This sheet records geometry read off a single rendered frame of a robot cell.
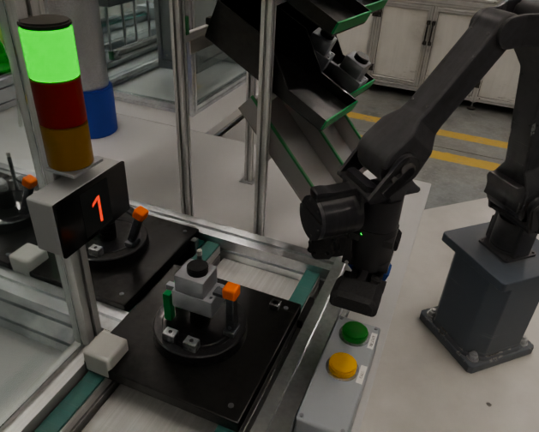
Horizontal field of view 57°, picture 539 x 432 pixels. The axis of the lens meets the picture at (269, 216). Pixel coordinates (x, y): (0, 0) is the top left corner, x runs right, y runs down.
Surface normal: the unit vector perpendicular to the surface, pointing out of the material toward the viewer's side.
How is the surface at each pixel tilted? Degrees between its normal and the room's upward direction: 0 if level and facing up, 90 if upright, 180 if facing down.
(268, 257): 90
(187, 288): 90
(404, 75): 90
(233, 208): 0
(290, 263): 90
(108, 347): 0
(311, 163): 45
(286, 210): 0
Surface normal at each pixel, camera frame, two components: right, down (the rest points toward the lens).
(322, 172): 0.63, -0.36
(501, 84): -0.40, 0.48
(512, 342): 0.36, 0.52
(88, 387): 0.04, -0.84
